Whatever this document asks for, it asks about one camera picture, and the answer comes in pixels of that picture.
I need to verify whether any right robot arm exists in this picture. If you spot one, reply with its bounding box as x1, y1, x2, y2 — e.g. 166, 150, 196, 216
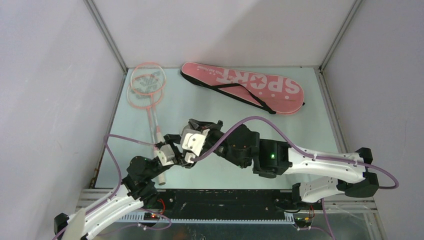
181, 119, 380, 209

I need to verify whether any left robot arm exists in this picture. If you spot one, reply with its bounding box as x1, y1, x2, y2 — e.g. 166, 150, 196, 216
54, 133, 205, 240

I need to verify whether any pink sport racket bag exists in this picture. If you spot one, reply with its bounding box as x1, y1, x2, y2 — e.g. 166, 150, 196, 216
180, 62, 305, 115

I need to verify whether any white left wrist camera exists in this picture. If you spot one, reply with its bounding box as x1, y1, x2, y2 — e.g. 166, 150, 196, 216
155, 144, 175, 166

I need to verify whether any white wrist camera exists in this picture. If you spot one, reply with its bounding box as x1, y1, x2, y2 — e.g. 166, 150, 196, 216
180, 127, 210, 164
155, 144, 175, 166

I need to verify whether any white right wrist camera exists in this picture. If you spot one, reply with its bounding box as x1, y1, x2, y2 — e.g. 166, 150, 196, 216
180, 127, 210, 164

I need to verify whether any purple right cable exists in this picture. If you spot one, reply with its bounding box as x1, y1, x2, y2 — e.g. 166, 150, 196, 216
190, 115, 400, 190

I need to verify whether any purple cable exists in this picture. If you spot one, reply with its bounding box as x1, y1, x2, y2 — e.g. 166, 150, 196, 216
190, 115, 400, 190
51, 133, 173, 240

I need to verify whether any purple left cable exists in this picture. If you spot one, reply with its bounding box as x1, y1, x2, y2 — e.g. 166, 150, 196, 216
51, 133, 173, 240

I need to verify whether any aluminium front frame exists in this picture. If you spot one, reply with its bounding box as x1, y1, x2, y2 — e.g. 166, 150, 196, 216
76, 188, 379, 240

